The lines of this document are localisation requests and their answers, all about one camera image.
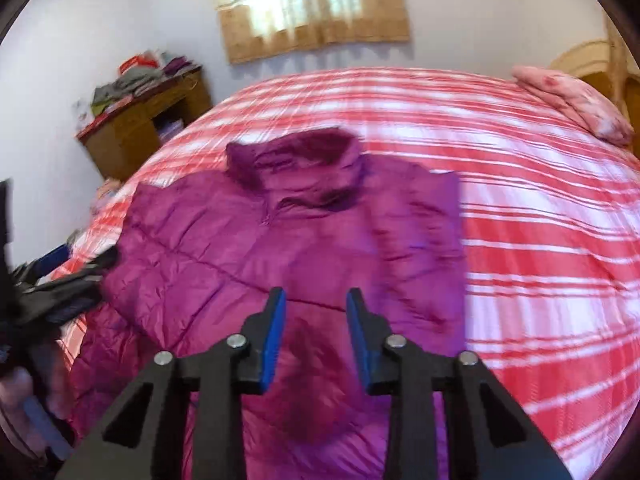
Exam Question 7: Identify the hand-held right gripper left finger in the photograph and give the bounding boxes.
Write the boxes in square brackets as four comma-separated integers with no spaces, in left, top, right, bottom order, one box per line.
[55,287,287,480]

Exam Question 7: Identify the purple puffer jacket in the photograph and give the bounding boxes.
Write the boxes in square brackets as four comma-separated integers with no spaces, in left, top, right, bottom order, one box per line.
[70,127,471,480]

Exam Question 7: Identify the purple folded cloth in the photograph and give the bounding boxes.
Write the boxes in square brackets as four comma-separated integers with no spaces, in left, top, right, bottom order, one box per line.
[160,55,195,77]

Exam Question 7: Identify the grey folded clothes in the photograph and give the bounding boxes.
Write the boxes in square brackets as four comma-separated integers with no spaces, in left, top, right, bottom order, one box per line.
[92,67,166,106]

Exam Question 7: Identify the beige window curtain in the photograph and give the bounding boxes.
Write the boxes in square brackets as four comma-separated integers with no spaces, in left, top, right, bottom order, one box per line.
[207,0,412,65]

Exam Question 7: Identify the red bag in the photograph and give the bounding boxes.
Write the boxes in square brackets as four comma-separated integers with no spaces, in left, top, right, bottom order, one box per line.
[119,54,161,74]

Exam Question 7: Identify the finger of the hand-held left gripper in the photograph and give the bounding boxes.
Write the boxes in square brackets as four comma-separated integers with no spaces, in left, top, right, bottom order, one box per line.
[19,272,106,331]
[15,244,119,293]

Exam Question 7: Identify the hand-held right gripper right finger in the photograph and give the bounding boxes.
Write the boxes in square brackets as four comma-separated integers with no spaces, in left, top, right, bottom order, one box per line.
[346,287,573,480]

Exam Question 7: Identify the pink pillow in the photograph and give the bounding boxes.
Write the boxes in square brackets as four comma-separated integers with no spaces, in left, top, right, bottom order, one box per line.
[512,64,636,147]

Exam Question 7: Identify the wooden desk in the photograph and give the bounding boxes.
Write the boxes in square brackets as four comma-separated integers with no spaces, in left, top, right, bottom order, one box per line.
[76,65,213,182]

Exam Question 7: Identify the person's left hand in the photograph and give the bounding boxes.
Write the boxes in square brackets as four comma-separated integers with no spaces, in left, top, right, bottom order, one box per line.
[0,366,33,413]

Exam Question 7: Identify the wooden headboard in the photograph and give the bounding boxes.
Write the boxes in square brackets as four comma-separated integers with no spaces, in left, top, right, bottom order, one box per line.
[550,15,640,156]

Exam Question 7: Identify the red plaid bed blanket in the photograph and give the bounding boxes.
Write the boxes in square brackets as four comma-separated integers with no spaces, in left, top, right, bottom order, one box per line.
[50,67,640,480]

